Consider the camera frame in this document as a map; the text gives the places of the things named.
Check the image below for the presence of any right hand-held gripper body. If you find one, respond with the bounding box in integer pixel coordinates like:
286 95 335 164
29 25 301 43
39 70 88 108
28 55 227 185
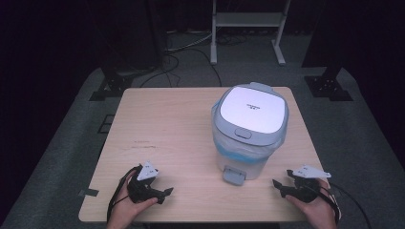
286 164 332 204

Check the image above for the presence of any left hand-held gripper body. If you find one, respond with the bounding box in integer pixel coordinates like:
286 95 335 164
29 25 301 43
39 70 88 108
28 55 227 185
127 160 160 204

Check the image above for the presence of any grey pedal trash can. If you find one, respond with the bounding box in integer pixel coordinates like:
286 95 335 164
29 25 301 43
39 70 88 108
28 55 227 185
210 81 290 186

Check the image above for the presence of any person's right hand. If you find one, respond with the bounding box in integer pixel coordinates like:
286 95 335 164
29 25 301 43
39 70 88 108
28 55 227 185
285 177 338 229

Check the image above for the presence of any person's left hand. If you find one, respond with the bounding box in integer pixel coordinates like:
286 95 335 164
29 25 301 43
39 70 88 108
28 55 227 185
106 174 159 229

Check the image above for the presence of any grey tape strip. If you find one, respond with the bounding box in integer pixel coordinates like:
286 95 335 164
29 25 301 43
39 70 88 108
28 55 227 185
77 188 100 198

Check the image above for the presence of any black floor socket plate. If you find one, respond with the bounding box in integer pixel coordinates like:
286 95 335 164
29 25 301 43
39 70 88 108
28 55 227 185
96 114 117 135

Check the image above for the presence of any black stand base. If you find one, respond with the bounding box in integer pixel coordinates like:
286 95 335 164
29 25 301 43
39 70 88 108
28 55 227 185
304 65 353 102
89 65 135 102

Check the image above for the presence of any white metal stand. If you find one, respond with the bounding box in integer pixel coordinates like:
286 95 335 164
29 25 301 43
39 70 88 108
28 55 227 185
209 0 291 67

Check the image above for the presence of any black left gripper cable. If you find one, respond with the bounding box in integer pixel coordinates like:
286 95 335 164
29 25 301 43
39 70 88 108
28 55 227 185
106 166 138 223

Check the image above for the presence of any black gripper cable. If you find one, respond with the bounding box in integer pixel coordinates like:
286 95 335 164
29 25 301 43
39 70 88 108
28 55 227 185
106 166 138 223
318 180 373 229

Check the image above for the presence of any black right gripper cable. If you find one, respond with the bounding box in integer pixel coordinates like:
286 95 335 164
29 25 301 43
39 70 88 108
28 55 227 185
318 180 373 229

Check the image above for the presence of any black floor cable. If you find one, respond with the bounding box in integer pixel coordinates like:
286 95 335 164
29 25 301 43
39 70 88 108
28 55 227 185
139 47 223 89

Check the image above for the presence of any white floor cable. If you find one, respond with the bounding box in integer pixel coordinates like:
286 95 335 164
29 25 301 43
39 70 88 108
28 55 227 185
165 31 214 53

